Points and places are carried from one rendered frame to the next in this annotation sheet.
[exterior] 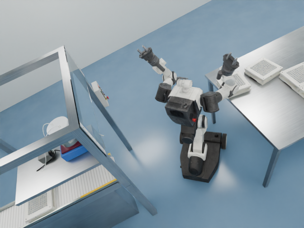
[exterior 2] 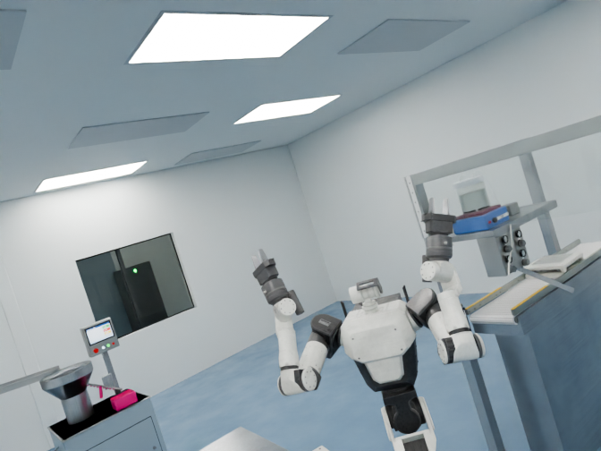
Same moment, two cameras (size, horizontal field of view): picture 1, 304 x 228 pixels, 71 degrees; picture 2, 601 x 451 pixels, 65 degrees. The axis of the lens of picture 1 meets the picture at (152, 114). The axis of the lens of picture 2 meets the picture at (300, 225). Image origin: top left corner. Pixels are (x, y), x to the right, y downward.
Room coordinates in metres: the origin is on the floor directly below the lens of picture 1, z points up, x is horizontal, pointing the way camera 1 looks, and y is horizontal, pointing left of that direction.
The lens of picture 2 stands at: (2.73, -1.37, 1.75)
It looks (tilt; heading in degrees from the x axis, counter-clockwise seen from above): 2 degrees down; 150
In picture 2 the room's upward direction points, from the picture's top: 18 degrees counter-clockwise
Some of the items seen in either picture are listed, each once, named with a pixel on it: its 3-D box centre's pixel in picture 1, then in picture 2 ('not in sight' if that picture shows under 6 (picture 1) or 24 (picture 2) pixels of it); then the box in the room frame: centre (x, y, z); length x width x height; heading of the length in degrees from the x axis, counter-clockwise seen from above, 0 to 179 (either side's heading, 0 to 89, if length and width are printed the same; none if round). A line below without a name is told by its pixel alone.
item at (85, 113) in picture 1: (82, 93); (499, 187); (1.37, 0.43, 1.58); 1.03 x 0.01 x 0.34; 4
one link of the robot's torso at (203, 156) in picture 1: (197, 150); not in sight; (1.24, -0.32, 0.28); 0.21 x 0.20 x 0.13; 145
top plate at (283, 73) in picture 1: (301, 74); not in sight; (1.16, -1.40, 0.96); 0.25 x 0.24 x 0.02; 0
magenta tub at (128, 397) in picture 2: not in sight; (123, 399); (-1.08, -1.08, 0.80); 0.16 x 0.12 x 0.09; 99
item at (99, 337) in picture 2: not in sight; (107, 359); (-1.42, -1.07, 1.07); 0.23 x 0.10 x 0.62; 99
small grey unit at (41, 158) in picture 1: (46, 155); not in sight; (1.08, 0.83, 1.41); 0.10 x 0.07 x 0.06; 94
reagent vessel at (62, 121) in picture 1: (63, 131); not in sight; (1.08, 0.60, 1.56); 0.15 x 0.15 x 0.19
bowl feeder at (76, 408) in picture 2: not in sight; (82, 390); (-1.30, -1.31, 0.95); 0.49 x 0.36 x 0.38; 99
